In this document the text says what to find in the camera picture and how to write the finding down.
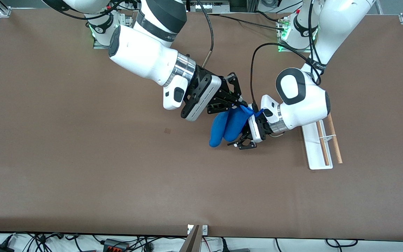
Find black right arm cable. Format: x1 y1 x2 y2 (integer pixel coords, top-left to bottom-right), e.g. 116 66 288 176
195 0 215 68

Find white towel rack wooden bars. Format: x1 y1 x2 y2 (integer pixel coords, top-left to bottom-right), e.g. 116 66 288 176
301 114 343 170

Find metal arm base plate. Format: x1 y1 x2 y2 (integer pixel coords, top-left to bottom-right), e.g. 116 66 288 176
93 14 134 49
277 18 316 53

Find long black table cable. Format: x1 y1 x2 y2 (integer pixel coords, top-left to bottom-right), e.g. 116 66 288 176
203 13 287 31

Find white power strip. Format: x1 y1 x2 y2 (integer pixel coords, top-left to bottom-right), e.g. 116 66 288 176
188 0 231 14

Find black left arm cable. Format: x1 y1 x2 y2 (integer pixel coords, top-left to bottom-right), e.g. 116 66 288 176
250 43 323 106

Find blue microfibre towel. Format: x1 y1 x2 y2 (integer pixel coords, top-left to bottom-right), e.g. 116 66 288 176
209 106 264 148

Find black looped cable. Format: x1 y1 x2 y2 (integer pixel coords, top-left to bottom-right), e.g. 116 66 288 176
326 239 358 248

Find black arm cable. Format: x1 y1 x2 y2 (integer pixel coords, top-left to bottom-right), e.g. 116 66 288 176
195 0 215 68
250 43 323 106

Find black plug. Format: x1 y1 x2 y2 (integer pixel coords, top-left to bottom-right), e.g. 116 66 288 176
221 238 251 252

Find grey camera pole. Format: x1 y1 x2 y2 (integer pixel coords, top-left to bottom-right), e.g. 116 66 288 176
180 225 201 252

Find black orange connector box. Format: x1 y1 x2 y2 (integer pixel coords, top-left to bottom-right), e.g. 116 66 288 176
104 239 129 252

